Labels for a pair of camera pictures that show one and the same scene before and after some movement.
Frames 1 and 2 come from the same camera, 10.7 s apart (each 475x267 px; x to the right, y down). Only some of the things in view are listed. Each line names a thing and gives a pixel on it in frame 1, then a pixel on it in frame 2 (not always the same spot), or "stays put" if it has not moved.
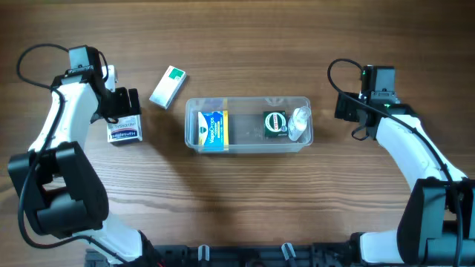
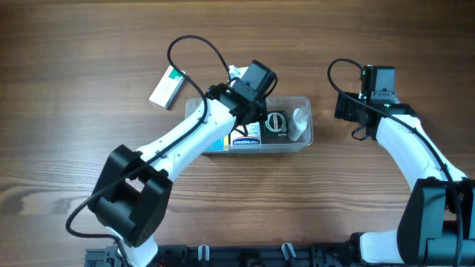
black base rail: x=235 y=255 stays put
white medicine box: x=128 y=129 to x=253 y=137
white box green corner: x=168 y=87 stays put
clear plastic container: x=249 y=124 stays put
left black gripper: x=124 y=102 to x=254 y=113
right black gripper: x=344 y=107 stays put
